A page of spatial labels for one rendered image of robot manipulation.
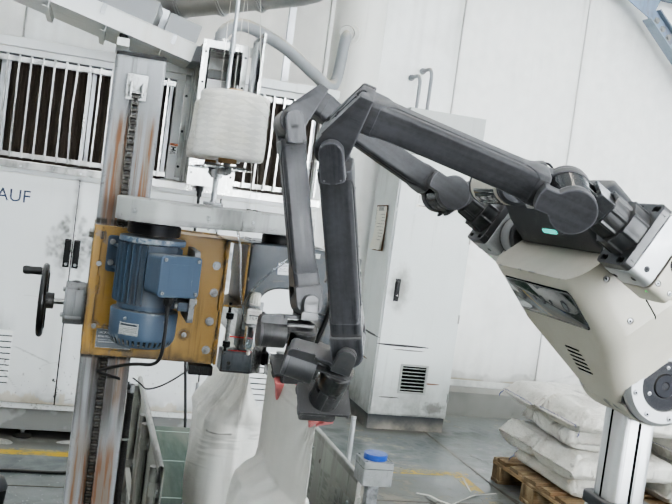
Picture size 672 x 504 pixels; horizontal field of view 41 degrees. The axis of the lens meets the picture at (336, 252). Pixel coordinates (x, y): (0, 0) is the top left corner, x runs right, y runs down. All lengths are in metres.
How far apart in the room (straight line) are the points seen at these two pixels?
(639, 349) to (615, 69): 5.77
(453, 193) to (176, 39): 2.86
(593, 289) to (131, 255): 1.00
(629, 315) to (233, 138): 0.93
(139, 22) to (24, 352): 1.82
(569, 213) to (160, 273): 0.91
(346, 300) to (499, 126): 5.42
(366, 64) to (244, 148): 3.52
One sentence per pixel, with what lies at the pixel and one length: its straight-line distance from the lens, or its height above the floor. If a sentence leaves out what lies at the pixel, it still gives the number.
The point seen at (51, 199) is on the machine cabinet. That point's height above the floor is 1.29.
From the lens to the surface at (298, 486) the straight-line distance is 1.86.
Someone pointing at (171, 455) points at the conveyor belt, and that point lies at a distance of 3.74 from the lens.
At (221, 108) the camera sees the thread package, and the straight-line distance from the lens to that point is 2.04.
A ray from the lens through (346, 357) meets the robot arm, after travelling 1.57.
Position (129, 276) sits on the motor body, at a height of 1.24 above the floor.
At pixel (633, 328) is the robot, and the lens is 1.67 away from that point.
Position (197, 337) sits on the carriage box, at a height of 1.09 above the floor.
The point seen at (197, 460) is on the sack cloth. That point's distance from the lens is 2.65.
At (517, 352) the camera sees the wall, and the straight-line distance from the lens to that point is 7.10.
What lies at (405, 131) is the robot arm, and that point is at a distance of 1.40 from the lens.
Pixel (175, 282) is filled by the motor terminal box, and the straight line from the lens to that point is 1.96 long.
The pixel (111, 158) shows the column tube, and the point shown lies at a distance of 2.26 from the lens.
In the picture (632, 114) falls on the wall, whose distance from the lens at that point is 7.46.
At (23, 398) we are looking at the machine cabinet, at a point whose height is 0.23.
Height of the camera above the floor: 1.46
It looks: 3 degrees down
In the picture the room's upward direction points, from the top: 8 degrees clockwise
